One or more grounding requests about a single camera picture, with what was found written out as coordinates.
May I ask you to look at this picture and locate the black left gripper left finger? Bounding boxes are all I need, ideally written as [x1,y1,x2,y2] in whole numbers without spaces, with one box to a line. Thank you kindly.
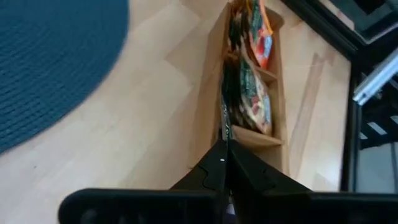
[57,139,229,224]

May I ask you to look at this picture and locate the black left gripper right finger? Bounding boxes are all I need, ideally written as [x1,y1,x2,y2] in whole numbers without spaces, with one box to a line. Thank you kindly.
[228,139,398,224]

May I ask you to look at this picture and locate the dark blue tea packet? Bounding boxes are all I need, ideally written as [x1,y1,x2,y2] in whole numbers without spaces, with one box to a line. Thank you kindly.
[220,62,234,141]

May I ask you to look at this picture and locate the wooden three-compartment tray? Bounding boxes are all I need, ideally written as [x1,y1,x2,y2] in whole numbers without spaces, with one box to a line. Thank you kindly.
[188,0,290,175]

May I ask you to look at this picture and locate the orange peach tea packet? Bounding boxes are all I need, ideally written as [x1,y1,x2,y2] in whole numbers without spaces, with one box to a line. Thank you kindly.
[228,0,275,70]

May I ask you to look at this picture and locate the round dark blue woven mat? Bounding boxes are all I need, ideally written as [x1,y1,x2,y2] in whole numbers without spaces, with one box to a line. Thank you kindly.
[0,0,130,156]

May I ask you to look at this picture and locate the black aluminium table frame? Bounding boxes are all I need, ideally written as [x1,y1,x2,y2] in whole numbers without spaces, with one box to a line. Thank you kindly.
[279,0,398,193]

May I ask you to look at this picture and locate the silver aluminium bracket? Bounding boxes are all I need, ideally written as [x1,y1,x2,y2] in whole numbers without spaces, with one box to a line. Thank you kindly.
[353,46,398,106]

